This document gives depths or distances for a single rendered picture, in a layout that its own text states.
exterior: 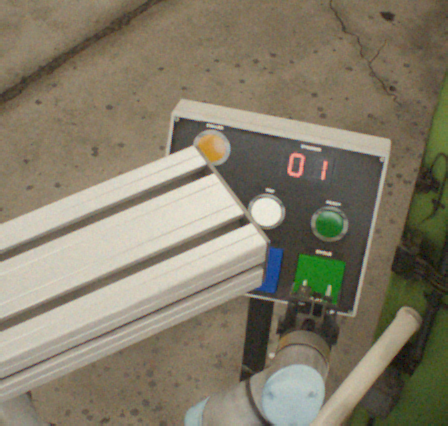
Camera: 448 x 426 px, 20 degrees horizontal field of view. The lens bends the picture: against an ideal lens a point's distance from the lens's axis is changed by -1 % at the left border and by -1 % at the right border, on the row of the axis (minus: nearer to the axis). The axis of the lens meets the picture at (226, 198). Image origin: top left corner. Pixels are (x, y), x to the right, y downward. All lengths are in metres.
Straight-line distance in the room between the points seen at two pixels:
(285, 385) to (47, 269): 0.87
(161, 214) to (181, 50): 3.02
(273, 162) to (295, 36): 1.92
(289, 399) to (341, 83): 2.22
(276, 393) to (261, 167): 0.48
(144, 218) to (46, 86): 2.92
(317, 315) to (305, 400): 0.21
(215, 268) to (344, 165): 1.21
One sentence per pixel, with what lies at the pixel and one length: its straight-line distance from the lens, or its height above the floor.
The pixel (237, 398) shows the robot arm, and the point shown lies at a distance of 1.65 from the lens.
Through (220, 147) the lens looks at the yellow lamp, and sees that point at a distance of 1.97.
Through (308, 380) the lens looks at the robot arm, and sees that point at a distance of 1.61.
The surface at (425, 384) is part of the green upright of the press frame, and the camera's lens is 2.63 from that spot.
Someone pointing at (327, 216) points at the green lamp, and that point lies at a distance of 1.99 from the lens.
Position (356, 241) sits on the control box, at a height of 1.07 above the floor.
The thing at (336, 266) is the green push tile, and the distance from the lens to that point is 2.01.
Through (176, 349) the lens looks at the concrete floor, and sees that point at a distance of 3.13.
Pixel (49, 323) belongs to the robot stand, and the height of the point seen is 2.03.
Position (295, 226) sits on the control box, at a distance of 2.00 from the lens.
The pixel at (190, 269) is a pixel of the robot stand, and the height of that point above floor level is 2.03.
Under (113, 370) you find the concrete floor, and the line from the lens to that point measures 3.10.
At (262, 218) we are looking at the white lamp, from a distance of 2.00.
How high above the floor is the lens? 2.64
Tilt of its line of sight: 51 degrees down
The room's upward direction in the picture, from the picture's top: 5 degrees clockwise
